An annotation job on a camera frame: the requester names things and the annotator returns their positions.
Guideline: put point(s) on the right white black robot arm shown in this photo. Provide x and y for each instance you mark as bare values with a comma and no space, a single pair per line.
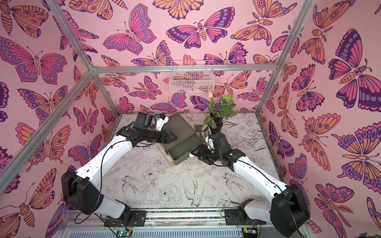
287,210

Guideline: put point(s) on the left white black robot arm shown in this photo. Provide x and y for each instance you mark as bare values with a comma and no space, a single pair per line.
82,188

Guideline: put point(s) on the aluminium front rail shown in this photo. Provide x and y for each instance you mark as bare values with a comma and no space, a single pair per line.
177,218

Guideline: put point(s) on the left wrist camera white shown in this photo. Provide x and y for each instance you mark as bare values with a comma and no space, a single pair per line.
161,120

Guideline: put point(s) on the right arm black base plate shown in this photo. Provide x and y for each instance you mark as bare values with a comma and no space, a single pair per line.
239,218

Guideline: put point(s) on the white wire wall basket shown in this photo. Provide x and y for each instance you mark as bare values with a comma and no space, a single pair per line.
192,76

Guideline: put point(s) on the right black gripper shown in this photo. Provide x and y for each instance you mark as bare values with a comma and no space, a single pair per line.
201,151

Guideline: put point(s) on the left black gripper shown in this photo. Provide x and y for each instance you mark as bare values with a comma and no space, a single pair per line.
163,133

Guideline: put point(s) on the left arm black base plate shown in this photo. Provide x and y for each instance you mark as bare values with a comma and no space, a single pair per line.
126,218

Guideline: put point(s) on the potted green plant pink tulip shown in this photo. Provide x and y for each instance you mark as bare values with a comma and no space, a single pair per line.
216,116

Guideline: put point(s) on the grey cream three-drawer chest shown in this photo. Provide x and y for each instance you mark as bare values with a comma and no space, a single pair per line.
180,128

